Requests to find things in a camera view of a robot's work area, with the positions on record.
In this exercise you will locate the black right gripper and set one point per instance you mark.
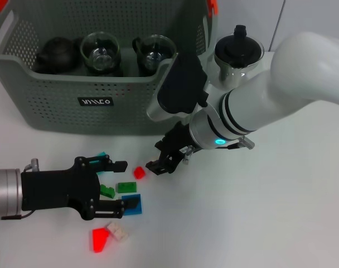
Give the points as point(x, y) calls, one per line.
point(178, 139)

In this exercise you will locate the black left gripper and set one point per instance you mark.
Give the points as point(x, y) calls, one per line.
point(58, 190)

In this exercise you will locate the teal square toy brick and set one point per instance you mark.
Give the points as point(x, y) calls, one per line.
point(102, 153)

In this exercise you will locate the orange-red wedge toy brick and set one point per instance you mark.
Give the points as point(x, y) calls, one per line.
point(99, 240)

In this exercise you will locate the grey perforated storage bin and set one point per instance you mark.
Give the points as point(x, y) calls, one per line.
point(116, 117)

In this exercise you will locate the flat green two-stud brick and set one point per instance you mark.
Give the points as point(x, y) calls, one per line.
point(126, 187)

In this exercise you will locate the small red toy brick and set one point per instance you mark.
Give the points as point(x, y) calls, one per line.
point(139, 173)

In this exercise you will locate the thick green toy brick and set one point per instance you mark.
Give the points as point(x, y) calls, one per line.
point(107, 191)

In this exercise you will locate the blue square toy brick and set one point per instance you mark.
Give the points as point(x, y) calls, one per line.
point(136, 211)

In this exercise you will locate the translucent white square brick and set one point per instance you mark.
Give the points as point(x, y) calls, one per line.
point(118, 231)

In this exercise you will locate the glass teapot with black lid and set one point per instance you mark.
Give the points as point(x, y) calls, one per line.
point(239, 50)

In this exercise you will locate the black ceramic teapot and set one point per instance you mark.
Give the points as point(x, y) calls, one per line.
point(56, 56)

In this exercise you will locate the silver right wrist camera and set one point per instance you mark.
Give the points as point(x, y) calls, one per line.
point(183, 83)

